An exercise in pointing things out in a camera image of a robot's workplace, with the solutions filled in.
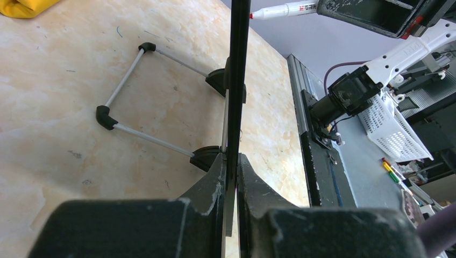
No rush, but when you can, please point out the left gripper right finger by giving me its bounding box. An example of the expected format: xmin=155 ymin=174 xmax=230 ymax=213
xmin=237 ymin=154 xmax=426 ymax=257

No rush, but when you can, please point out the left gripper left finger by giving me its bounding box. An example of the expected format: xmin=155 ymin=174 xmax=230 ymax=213
xmin=29 ymin=154 xmax=226 ymax=257

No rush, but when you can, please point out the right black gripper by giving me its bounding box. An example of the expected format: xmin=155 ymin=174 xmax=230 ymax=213
xmin=317 ymin=0 xmax=455 ymax=39

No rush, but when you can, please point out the red capped white marker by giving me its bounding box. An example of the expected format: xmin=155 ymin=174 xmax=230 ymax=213
xmin=250 ymin=1 xmax=319 ymax=20

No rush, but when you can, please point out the black framed whiteboard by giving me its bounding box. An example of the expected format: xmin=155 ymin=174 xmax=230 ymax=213
xmin=95 ymin=0 xmax=252 ymax=258

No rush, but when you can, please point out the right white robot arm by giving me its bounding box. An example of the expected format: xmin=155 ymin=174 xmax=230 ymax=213
xmin=309 ymin=1 xmax=455 ymax=126

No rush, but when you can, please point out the white plastic basket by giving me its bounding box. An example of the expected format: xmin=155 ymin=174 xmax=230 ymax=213
xmin=358 ymin=94 xmax=434 ymax=162

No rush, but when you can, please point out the brown marker on desk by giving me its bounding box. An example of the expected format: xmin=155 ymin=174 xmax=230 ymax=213
xmin=381 ymin=157 xmax=391 ymax=167

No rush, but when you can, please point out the green marker on desk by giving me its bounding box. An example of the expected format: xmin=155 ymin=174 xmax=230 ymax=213
xmin=388 ymin=170 xmax=401 ymax=184

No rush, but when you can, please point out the checkered oval pad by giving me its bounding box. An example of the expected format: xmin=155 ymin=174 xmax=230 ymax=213
xmin=401 ymin=189 xmax=425 ymax=228

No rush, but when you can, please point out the folded yellow shirt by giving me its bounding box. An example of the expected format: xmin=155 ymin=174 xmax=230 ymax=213
xmin=1 ymin=0 xmax=60 ymax=19

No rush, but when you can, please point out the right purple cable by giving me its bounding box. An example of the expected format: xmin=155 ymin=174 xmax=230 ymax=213
xmin=323 ymin=61 xmax=369 ymax=95

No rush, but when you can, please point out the purple cable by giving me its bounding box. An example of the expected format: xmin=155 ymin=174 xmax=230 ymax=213
xmin=323 ymin=61 xmax=369 ymax=95
xmin=417 ymin=202 xmax=456 ymax=258

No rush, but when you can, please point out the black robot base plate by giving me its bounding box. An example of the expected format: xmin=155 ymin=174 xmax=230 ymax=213
xmin=300 ymin=90 xmax=357 ymax=208

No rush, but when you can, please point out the right aluminium frame rail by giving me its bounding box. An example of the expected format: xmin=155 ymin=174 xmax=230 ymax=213
xmin=286 ymin=54 xmax=311 ymax=135

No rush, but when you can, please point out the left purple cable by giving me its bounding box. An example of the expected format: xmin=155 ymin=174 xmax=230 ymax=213
xmin=417 ymin=202 xmax=456 ymax=258

